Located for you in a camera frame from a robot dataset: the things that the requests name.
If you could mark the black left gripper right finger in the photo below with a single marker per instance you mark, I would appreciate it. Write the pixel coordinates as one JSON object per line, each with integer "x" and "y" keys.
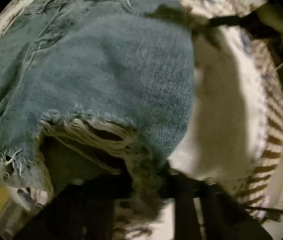
{"x": 203, "y": 211}

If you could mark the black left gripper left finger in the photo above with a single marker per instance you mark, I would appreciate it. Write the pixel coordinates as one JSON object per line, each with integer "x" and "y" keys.
{"x": 83, "y": 205}

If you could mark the blue denim ripped jeans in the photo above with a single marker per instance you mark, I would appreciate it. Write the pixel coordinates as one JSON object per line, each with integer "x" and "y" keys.
{"x": 93, "y": 86}

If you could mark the floral white bed blanket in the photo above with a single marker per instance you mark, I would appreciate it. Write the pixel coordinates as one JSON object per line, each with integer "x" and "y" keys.
{"x": 233, "y": 138}

